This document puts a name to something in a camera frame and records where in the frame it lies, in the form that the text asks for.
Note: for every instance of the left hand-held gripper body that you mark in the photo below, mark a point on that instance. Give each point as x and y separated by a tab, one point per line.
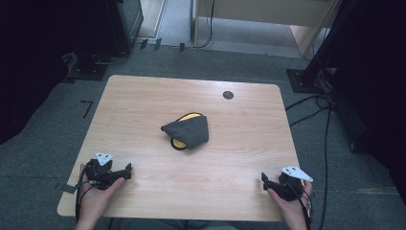
99	172

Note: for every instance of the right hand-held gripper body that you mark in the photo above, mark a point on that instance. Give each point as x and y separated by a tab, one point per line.
292	185

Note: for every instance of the gray cloth bag yellow lining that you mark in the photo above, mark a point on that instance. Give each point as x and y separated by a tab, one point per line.
191	131

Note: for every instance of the person's right hand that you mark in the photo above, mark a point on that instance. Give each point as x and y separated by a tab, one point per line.
292	209

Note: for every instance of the person's left hand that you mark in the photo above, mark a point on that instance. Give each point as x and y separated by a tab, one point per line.
95	199

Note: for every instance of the gray tape strip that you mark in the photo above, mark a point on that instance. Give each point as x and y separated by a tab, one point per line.
68	188

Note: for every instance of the black angled floor tape mark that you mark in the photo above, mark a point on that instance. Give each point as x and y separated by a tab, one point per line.
86	107

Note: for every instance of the black round table grommet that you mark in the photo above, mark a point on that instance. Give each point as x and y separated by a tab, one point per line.
228	95

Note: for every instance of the dark curtain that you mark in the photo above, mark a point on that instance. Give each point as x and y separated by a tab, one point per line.
376	96
28	64

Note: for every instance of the black metal stand with base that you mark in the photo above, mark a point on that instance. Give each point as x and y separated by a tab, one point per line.
314	64

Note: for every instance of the black floor tape piece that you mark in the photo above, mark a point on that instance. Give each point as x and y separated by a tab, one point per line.
182	47
143	44
157	44

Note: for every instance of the light wooden desk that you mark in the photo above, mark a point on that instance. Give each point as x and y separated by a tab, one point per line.
265	12

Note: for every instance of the black cabinet on base plate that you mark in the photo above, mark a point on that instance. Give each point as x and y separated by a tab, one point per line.
108	32

